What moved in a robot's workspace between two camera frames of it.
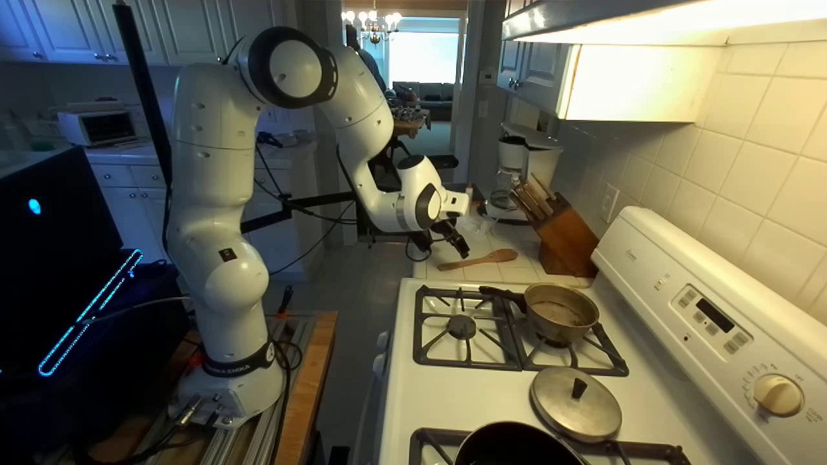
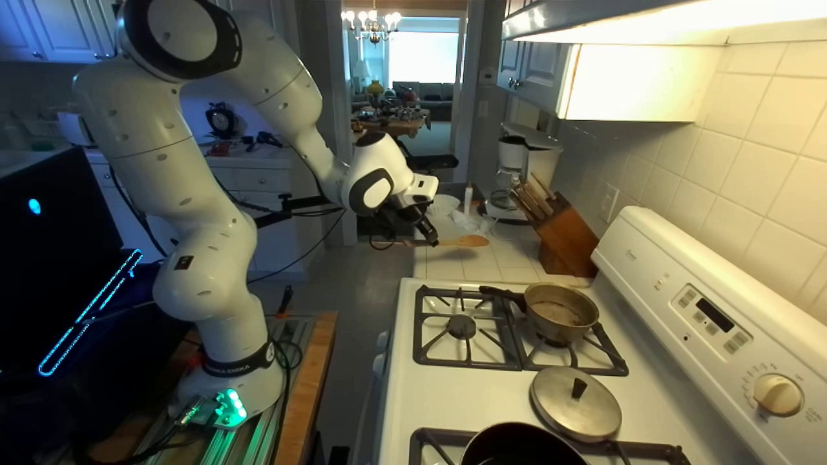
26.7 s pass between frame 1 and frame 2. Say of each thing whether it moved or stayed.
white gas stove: stayed
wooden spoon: moved
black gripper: moved
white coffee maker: stayed
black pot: stayed
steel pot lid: stayed
